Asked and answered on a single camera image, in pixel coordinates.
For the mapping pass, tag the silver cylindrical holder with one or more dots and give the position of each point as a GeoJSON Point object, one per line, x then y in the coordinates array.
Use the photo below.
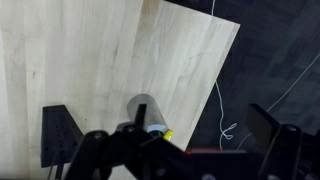
{"type": "Point", "coordinates": [146, 108]}

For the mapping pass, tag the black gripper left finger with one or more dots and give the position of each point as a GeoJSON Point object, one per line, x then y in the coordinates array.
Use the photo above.
{"type": "Point", "coordinates": [110, 156]}

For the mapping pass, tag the black wedge tool stand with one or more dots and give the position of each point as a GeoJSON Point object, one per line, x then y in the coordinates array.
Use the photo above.
{"type": "Point", "coordinates": [58, 133]}

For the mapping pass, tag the red floor mat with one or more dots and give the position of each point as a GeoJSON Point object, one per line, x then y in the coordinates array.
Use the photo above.
{"type": "Point", "coordinates": [203, 150]}

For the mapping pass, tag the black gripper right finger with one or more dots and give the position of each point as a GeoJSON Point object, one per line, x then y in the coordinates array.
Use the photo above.
{"type": "Point", "coordinates": [286, 150]}

